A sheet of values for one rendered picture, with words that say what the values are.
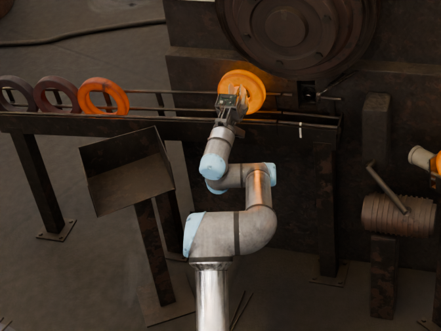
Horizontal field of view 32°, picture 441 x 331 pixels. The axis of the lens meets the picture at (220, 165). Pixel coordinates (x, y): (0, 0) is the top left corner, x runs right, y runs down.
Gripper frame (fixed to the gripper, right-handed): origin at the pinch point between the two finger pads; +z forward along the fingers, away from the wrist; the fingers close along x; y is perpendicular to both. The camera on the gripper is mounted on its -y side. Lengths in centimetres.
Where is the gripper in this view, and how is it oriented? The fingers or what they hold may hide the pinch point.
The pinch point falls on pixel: (240, 87)
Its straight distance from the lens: 249.9
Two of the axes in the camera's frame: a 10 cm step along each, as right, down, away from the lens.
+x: -9.4, -1.0, 3.2
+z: 2.6, -8.2, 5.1
